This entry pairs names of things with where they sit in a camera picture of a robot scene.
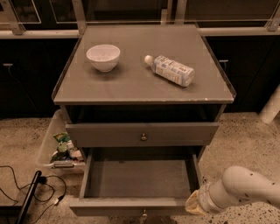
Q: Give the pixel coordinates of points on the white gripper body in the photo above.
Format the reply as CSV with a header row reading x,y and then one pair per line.
x,y
205,196

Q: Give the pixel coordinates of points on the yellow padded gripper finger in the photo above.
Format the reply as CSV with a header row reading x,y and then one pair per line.
x,y
192,205

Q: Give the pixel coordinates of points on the grey drawer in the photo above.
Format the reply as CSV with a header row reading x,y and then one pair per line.
x,y
128,134
125,181

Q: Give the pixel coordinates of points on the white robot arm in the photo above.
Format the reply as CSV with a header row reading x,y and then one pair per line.
x,y
241,165

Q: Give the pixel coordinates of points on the brass lower drawer knob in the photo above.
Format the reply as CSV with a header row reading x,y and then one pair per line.
x,y
144,215

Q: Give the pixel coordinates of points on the brass drawer knob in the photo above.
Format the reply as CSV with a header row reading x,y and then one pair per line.
x,y
143,137
144,215

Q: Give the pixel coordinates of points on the brass upper drawer knob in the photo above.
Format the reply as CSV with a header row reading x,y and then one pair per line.
x,y
143,137

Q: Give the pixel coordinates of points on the grey drawer cabinet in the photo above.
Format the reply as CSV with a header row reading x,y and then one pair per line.
x,y
131,92

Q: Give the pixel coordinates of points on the clear plastic water bottle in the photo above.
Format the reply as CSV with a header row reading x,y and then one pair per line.
x,y
171,70

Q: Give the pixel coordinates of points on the clear plastic storage bin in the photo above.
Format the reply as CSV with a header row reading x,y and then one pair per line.
x,y
49,146

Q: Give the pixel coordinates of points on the green snack packets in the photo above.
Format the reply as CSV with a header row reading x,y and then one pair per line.
x,y
65,150

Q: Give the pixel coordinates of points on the black bar stand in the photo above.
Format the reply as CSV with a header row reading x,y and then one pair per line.
x,y
28,198

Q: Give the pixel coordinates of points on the white ceramic bowl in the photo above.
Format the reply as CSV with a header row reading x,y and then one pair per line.
x,y
104,58

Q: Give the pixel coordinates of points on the metal railing frame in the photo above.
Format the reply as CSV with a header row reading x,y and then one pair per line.
x,y
213,18

